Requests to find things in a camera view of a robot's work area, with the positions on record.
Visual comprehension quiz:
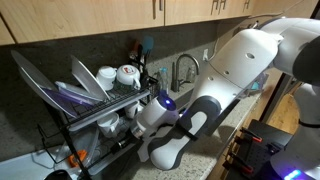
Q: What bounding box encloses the small plain white cup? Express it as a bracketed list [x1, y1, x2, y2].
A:
[94, 65, 117, 93]

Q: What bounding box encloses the black clamp with red handle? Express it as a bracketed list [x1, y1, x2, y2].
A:
[239, 126, 264, 145]
[222, 152, 255, 175]

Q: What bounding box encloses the black round object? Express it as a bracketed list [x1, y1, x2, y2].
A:
[44, 170, 72, 180]

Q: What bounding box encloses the white mug with red logo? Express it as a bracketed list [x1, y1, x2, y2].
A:
[114, 64, 141, 92]

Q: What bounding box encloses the red spatula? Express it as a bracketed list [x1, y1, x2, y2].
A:
[130, 39, 141, 61]

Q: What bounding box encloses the blue dish soap bottle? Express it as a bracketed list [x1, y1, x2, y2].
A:
[156, 66, 170, 98]

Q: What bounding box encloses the tall white mug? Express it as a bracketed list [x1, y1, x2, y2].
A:
[96, 112, 120, 139]

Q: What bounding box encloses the clear plastic container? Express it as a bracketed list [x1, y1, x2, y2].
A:
[54, 124, 102, 168]

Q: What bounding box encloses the white wall cable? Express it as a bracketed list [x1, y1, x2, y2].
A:
[248, 0, 306, 19]

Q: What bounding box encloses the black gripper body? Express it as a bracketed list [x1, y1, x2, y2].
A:
[116, 134, 137, 152]

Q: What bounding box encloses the white drain board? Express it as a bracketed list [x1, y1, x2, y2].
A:
[0, 145, 81, 180]

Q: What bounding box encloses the white wrist mount plate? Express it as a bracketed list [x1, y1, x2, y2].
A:
[135, 132, 152, 164]

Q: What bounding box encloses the stainless steel sink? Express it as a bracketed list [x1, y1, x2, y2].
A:
[164, 85, 201, 113]

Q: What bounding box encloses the white dinner plate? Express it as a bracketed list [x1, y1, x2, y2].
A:
[69, 55, 110, 102]

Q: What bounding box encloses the teal spatula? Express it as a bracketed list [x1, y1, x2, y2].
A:
[141, 35, 155, 81]

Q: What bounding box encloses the black kitchen utensil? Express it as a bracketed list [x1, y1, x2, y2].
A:
[136, 44, 144, 79]

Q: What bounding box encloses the metal gooseneck faucet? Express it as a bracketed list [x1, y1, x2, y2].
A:
[170, 53, 201, 94]

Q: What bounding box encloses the large grey plate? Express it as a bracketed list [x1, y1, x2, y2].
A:
[8, 50, 80, 120]

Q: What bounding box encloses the small orange object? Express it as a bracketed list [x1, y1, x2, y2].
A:
[65, 149, 88, 169]

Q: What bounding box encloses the black wire two-tier dishrack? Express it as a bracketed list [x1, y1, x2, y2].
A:
[36, 56, 160, 180]

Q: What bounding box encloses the wide wooden cabinet door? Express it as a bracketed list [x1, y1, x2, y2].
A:
[0, 0, 165, 47]

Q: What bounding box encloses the purple plate in rack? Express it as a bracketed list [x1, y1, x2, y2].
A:
[53, 81, 103, 108]

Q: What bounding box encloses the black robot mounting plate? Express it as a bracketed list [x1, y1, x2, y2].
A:
[222, 118, 294, 180]

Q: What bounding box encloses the metal frame pole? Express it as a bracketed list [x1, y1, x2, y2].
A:
[259, 73, 298, 124]

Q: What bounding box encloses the black utensil holder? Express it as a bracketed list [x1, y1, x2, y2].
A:
[134, 61, 151, 88]

